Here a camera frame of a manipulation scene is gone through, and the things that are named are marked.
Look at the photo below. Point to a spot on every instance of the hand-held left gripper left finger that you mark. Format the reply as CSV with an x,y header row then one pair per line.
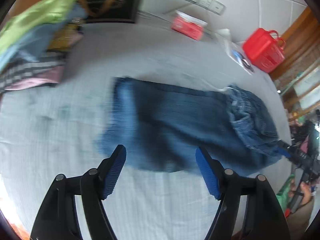
x,y
113,172

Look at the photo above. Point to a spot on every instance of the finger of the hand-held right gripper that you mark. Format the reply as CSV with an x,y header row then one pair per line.
x,y
284,144
283,152

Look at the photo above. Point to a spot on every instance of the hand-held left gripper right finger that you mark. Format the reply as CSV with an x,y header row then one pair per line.
x,y
208,175

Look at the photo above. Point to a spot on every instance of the blue denim jeans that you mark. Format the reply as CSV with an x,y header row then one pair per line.
x,y
175,130

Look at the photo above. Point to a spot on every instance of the stack of folded clothes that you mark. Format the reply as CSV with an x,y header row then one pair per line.
x,y
27,45

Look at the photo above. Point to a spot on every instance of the person's right hand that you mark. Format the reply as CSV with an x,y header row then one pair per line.
x,y
305,193

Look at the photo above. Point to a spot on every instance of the red plastic carry case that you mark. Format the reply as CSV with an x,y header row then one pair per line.
x,y
262,50

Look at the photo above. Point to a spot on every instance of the pink folded garment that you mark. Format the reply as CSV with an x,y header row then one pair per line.
x,y
42,78

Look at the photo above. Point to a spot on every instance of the white paper sheet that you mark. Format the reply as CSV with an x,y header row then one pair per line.
x,y
223,33

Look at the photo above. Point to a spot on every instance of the black white checkered garment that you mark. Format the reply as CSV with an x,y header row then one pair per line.
x,y
27,68

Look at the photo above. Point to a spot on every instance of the yellow patterned garment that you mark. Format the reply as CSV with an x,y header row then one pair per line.
x,y
62,36

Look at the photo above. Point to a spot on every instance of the black gift bag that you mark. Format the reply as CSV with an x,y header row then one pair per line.
x,y
110,2

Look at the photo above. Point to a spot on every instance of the green folded garment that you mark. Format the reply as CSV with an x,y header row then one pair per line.
x,y
32,20

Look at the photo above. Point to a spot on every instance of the white wall socket plate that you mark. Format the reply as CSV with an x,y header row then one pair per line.
x,y
205,1
218,8

